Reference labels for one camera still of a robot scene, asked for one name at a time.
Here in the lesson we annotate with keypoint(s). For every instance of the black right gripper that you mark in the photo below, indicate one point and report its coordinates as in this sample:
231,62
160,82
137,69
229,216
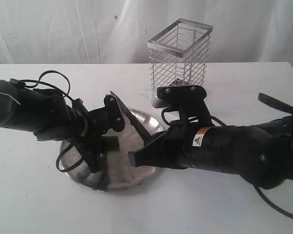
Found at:
198,147

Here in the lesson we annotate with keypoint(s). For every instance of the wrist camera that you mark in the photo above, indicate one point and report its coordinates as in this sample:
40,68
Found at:
109,116
187,100

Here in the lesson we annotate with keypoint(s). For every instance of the round stainless steel plate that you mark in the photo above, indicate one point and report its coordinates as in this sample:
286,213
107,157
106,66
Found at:
117,173

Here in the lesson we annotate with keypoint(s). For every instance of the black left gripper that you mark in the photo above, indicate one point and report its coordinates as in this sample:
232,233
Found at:
86,129

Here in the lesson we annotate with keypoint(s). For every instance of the white backdrop curtain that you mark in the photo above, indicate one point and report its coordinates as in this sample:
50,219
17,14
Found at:
117,31

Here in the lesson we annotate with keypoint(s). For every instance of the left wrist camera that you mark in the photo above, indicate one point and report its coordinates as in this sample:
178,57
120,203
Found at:
109,116

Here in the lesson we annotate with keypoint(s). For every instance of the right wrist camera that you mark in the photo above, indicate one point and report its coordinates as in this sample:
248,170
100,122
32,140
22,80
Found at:
187,100

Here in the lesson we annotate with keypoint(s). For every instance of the wire metal utensil holder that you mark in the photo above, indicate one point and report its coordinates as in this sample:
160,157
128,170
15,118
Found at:
179,54

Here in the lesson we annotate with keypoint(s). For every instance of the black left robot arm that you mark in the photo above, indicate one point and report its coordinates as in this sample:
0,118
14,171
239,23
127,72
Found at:
45,113

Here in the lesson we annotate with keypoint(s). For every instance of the black handled kitchen knife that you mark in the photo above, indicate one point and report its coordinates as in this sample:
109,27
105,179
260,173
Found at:
140,129

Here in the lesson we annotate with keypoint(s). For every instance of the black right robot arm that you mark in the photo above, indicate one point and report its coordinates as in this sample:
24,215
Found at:
261,154

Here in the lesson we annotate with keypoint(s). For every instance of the green cucumber piece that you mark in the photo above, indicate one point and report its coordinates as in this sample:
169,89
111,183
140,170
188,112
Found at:
110,143

